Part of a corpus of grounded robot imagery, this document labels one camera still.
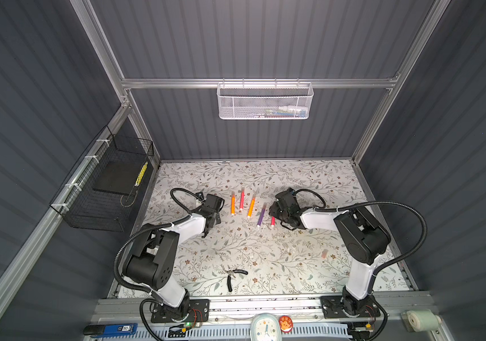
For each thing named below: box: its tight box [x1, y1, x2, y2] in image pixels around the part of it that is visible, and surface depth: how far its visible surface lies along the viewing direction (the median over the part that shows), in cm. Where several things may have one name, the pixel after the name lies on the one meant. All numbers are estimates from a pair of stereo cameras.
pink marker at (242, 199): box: [239, 186, 246, 211], surface depth 107 cm
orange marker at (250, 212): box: [247, 193, 256, 218], surface depth 104 cm
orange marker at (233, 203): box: [230, 191, 236, 216], surface depth 104 cm
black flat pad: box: [93, 159, 146, 196], surface depth 76 cm
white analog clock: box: [250, 312, 283, 341], surface depth 69 cm
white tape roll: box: [401, 309, 442, 333], surface depth 67 cm
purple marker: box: [257, 202, 267, 228], surface depth 101 cm
